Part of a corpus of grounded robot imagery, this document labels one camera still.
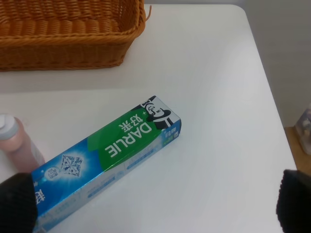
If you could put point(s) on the white object beside table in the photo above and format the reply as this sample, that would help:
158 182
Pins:
303 127

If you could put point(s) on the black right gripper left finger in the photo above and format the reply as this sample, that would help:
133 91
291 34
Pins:
18 211

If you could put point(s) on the brown wicker basket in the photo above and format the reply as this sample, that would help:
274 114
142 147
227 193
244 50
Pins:
68 34

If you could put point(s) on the pink bottle with white cap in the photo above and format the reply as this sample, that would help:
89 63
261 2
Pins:
17 145

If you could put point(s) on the blue green toothpaste box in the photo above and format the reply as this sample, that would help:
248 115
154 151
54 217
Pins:
76 176

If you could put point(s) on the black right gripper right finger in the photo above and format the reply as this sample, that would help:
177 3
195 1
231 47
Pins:
293 206

